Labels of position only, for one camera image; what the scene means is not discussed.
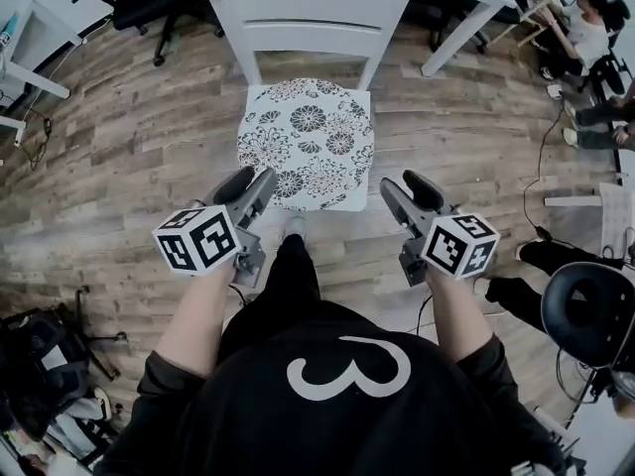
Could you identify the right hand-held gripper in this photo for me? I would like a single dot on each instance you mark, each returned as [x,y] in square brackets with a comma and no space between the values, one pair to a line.
[456,246]

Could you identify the dark plastic stool seat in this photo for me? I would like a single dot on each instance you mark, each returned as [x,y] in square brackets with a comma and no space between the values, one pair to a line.
[560,310]

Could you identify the person's white shoe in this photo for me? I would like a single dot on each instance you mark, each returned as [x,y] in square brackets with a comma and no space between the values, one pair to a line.
[295,226]

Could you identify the small white desk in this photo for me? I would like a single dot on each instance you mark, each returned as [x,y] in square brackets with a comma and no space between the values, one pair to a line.
[35,37]

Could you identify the person's black shirt torso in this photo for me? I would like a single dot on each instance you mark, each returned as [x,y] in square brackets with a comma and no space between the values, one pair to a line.
[347,429]

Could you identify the person's black trouser leg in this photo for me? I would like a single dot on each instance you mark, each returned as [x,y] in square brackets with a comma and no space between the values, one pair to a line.
[297,275]

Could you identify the person's left forearm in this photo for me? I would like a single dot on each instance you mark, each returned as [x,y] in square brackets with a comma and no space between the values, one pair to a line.
[196,320]

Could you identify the person's right forearm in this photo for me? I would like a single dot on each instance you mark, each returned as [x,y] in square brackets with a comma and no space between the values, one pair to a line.
[459,315]

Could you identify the black office chair with clutter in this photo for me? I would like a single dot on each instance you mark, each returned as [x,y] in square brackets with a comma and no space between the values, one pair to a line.
[44,355]

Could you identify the white side table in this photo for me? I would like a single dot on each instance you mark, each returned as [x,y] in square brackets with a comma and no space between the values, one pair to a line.
[10,123]

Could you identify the large white table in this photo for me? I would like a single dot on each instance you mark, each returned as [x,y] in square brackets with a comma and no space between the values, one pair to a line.
[459,35]

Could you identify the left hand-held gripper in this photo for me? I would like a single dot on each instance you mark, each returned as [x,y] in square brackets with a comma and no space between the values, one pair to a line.
[208,241]

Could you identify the teal and white device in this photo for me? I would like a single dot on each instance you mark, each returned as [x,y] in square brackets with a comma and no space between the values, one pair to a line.
[7,30]

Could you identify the round floral black-white cushion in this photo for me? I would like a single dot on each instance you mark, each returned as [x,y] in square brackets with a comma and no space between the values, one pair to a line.
[307,137]

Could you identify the white furniture frame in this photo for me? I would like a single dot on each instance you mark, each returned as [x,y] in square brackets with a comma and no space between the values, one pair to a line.
[615,211]

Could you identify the light wooden chair frame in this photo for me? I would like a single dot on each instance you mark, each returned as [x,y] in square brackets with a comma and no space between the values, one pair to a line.
[528,15]

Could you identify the white power adapter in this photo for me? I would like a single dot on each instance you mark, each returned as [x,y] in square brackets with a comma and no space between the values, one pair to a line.
[554,90]

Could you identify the white wooden chair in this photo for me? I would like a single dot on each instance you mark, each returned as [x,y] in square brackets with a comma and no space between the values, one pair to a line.
[307,3]

